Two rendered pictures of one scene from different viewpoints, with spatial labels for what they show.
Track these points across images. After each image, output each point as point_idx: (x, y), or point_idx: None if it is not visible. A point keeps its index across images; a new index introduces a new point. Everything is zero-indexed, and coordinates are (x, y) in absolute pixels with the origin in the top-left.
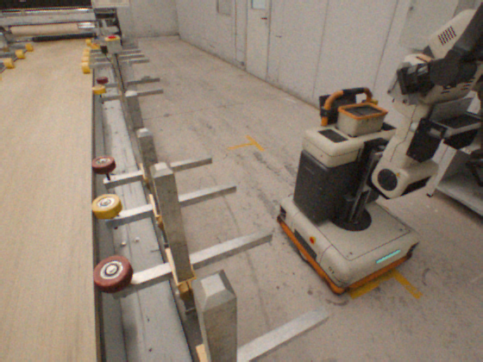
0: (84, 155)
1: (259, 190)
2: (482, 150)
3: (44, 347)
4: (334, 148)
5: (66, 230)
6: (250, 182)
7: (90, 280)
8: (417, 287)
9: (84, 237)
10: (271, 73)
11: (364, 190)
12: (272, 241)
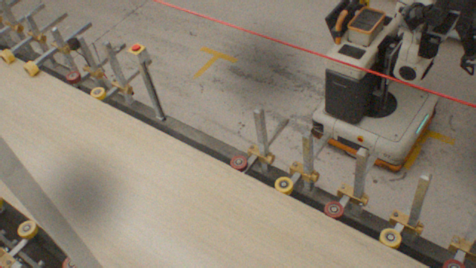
0: (216, 164)
1: (269, 112)
2: (465, 56)
3: (345, 246)
4: (361, 65)
5: (285, 208)
6: (253, 106)
7: (329, 218)
8: (450, 135)
9: (299, 205)
10: None
11: (388, 82)
12: (317, 156)
